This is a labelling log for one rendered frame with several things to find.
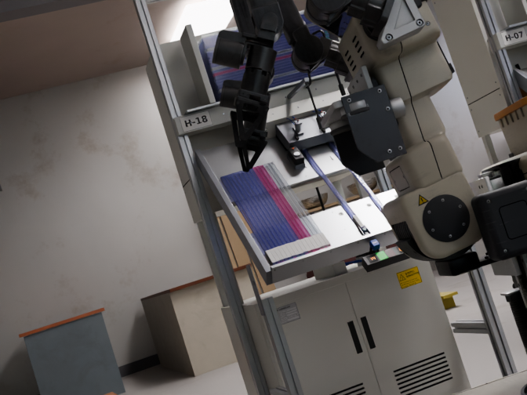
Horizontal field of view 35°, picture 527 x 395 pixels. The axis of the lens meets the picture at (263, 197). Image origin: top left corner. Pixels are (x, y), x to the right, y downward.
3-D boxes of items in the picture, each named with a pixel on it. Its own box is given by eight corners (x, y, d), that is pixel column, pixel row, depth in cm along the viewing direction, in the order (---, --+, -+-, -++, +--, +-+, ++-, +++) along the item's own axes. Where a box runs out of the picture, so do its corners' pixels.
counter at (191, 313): (224, 343, 928) (204, 278, 933) (278, 347, 712) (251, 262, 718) (161, 365, 906) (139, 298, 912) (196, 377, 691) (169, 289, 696)
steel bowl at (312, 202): (325, 206, 986) (321, 195, 987) (335, 201, 951) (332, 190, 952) (297, 215, 975) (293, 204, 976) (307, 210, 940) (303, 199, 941)
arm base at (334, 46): (366, 41, 210) (358, 53, 222) (336, 30, 210) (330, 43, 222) (355, 72, 209) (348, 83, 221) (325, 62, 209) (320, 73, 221)
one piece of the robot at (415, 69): (499, 233, 210) (392, 21, 214) (557, 226, 173) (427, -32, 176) (408, 278, 208) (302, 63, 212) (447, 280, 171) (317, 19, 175)
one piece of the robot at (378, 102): (399, 163, 206) (372, 81, 207) (425, 146, 178) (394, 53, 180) (339, 183, 205) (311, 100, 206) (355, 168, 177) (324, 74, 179)
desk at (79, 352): (116, 381, 892) (95, 310, 897) (129, 390, 750) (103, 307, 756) (44, 406, 870) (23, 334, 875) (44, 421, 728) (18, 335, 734)
